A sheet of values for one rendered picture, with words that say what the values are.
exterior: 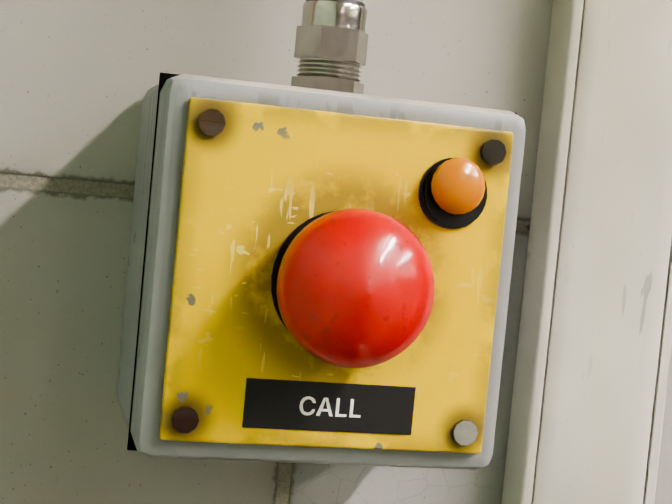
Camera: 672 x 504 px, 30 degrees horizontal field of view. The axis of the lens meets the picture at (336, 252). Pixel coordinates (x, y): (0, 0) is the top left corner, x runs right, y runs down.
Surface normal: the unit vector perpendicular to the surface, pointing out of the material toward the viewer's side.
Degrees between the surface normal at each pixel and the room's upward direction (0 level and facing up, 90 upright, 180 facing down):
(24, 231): 90
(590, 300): 90
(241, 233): 90
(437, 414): 90
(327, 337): 116
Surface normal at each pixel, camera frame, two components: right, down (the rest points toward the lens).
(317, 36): -0.72, -0.04
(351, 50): 0.24, 0.07
